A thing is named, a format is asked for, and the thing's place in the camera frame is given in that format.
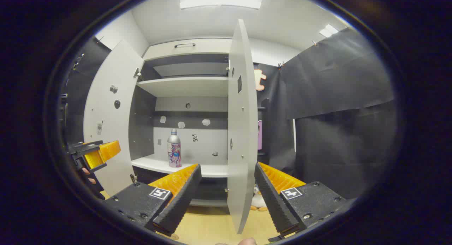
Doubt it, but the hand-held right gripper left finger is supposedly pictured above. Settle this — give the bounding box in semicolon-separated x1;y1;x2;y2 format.
102;163;202;237

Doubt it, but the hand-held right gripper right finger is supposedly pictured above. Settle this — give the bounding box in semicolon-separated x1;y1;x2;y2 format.
254;162;357;238

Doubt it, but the grey cabinet door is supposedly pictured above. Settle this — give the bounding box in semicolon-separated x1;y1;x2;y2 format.
227;19;259;235
83;40;144;197

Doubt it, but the silver bottle with colourful label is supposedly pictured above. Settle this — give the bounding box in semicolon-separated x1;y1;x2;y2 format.
167;129;182;168

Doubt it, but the grey cabinet with shelves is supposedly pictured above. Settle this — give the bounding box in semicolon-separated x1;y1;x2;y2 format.
129;38;233;207

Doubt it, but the penguin plush toy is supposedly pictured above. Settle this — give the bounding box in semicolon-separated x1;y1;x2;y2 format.
250;184;269;212

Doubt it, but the black backdrop cloth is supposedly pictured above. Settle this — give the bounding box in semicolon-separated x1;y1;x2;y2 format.
64;27;398;199

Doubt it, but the small ceiling light panel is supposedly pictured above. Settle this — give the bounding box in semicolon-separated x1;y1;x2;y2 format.
320;24;339;38

